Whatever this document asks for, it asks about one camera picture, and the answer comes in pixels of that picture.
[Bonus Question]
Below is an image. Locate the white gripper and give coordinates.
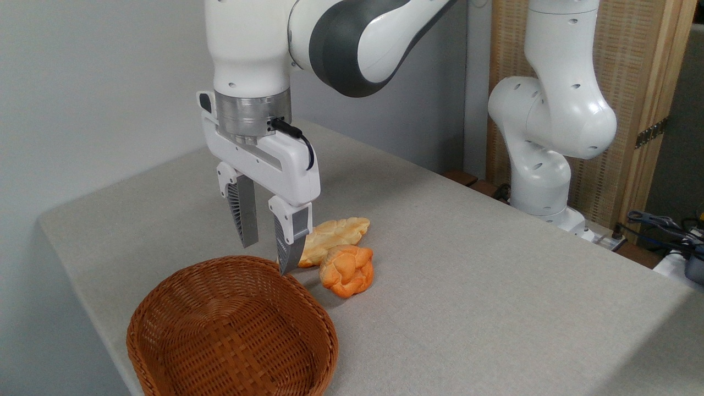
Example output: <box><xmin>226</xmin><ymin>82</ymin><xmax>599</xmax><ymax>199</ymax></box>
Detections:
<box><xmin>196</xmin><ymin>90</ymin><xmax>322</xmax><ymax>276</ymax></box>

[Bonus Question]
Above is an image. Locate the white power strip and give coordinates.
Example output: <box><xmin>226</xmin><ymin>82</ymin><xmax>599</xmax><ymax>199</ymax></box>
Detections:
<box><xmin>653</xmin><ymin>247</ymin><xmax>704</xmax><ymax>293</ymax></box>

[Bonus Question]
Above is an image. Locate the pale yellow long bread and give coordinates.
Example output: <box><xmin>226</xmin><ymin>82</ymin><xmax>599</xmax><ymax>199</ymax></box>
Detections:
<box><xmin>296</xmin><ymin>217</ymin><xmax>371</xmax><ymax>268</ymax></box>

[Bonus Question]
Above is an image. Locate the brown woven wicker basket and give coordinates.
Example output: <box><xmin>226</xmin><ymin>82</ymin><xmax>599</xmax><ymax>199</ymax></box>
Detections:
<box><xmin>126</xmin><ymin>255</ymin><xmax>339</xmax><ymax>396</ymax></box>

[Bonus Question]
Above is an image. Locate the brown wooden screen foot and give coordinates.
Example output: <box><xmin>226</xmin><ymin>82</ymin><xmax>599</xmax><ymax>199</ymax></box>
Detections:
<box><xmin>467</xmin><ymin>179</ymin><xmax>509</xmax><ymax>203</ymax></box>
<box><xmin>442</xmin><ymin>169</ymin><xmax>480</xmax><ymax>187</ymax></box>

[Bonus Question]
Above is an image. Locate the blue black cable bundle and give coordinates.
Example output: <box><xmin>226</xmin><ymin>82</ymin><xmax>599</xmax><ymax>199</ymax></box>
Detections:
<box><xmin>614</xmin><ymin>210</ymin><xmax>704</xmax><ymax>259</ymax></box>

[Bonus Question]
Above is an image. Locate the metal screen hinge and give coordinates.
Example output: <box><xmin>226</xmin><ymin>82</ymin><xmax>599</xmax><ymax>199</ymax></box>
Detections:
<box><xmin>635</xmin><ymin>117</ymin><xmax>669</xmax><ymax>150</ymax></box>

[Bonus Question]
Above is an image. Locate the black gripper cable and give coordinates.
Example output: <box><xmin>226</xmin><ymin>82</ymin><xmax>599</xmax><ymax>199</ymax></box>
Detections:
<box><xmin>270</xmin><ymin>118</ymin><xmax>316</xmax><ymax>171</ymax></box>

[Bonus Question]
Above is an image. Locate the orange round bread bun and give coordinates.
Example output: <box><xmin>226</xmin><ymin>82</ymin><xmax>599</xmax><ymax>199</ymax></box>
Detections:
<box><xmin>318</xmin><ymin>245</ymin><xmax>375</xmax><ymax>299</ymax></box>

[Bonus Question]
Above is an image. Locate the grey plastic device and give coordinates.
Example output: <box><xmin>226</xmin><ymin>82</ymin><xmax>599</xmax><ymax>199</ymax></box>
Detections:
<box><xmin>684</xmin><ymin>245</ymin><xmax>704</xmax><ymax>285</ymax></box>

